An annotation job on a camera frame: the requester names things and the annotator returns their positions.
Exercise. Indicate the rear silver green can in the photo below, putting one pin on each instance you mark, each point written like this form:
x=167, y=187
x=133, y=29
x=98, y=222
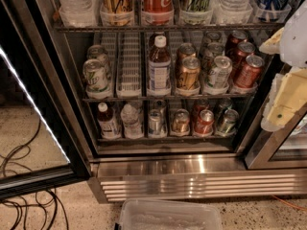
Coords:
x=209, y=37

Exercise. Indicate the rear red soda can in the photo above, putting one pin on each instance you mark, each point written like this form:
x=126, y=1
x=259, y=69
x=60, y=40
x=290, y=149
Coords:
x=235, y=37

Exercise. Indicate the silver can bottom shelf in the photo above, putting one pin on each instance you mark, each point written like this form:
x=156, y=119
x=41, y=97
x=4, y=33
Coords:
x=155, y=122

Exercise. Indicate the brown tea bottle shelf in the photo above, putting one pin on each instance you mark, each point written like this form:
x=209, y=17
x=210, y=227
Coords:
x=159, y=64
x=108, y=121

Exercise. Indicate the rear gold soda can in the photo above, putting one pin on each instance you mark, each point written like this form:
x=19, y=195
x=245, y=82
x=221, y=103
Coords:
x=185, y=50

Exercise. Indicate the clear water bottle bottom shelf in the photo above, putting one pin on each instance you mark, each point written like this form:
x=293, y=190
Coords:
x=131, y=122

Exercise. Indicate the red soda can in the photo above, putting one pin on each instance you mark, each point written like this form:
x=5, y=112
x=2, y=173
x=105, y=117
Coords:
x=249, y=72
x=240, y=52
x=235, y=37

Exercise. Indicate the red coca-cola bottle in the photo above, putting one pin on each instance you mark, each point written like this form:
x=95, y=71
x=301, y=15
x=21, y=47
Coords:
x=157, y=12

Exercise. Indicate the stainless fridge base grille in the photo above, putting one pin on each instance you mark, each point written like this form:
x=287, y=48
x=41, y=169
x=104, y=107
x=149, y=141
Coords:
x=188, y=177

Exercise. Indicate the rear 7up can left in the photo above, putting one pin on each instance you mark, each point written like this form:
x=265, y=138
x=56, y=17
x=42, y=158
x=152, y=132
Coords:
x=100, y=53

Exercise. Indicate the clear water bottle top left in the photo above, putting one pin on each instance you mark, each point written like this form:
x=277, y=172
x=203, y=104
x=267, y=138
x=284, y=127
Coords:
x=79, y=13

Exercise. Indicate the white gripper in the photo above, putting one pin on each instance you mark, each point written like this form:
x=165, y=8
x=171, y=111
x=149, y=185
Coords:
x=295, y=40

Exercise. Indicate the gold soda can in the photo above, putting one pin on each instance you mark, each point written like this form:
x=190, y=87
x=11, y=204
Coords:
x=185, y=50
x=188, y=73

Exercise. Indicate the empty white shelf tray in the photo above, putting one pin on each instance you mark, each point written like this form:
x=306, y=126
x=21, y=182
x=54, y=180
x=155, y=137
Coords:
x=129, y=75

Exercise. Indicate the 7up can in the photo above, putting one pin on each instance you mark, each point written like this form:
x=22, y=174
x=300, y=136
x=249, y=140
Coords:
x=95, y=75
x=100, y=53

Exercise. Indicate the front gold soda can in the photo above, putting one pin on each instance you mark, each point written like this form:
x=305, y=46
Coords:
x=188, y=73

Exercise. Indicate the red can bottom shelf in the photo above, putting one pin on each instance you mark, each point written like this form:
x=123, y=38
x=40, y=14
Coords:
x=204, y=123

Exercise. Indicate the gold bottle top shelf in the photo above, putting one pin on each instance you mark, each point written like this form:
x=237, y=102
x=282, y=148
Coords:
x=116, y=12

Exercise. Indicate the green can bottom shelf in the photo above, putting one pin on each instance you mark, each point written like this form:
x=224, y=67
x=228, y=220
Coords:
x=227, y=122

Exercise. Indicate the brown tea bottle middle shelf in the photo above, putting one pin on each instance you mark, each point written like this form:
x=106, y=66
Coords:
x=159, y=64

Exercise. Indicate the gold can bottom shelf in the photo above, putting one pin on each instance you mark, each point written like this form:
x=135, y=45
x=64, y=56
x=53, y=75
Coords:
x=181, y=121

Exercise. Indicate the brown tea bottle bottom shelf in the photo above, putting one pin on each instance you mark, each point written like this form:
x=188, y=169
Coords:
x=108, y=121

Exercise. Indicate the open glass fridge door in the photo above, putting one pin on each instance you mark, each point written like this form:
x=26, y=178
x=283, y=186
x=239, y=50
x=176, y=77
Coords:
x=40, y=141

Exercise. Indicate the front 7up can left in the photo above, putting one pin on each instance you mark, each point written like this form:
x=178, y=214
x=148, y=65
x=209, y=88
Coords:
x=95, y=75

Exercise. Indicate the clear plastic bin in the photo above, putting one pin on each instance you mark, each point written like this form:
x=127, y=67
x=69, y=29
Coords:
x=152, y=214

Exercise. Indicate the silver green soda can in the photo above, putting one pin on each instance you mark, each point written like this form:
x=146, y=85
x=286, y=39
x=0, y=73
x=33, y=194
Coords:
x=219, y=72

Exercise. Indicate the front red soda can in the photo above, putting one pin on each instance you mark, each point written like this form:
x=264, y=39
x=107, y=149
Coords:
x=249, y=72

